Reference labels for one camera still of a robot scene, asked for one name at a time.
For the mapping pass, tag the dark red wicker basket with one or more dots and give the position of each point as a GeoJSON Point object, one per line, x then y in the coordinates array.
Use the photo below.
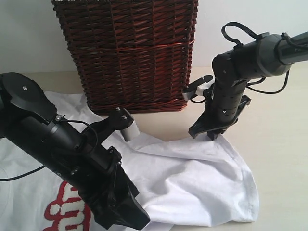
{"type": "Point", "coordinates": [135, 54]}

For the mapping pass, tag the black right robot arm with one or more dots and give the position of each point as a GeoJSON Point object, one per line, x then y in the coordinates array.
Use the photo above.
{"type": "Point", "coordinates": [267, 56]}

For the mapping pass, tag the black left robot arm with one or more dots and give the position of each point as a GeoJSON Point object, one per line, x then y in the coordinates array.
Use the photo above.
{"type": "Point", "coordinates": [31, 122]}

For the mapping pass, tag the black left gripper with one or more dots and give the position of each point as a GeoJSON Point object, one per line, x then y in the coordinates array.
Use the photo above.
{"type": "Point", "coordinates": [95, 171]}

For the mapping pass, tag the white t-shirt red lettering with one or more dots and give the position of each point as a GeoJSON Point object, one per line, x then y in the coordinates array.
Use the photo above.
{"type": "Point", "coordinates": [196, 182]}

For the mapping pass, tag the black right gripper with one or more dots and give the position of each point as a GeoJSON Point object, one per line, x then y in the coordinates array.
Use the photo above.
{"type": "Point", "coordinates": [226, 105]}

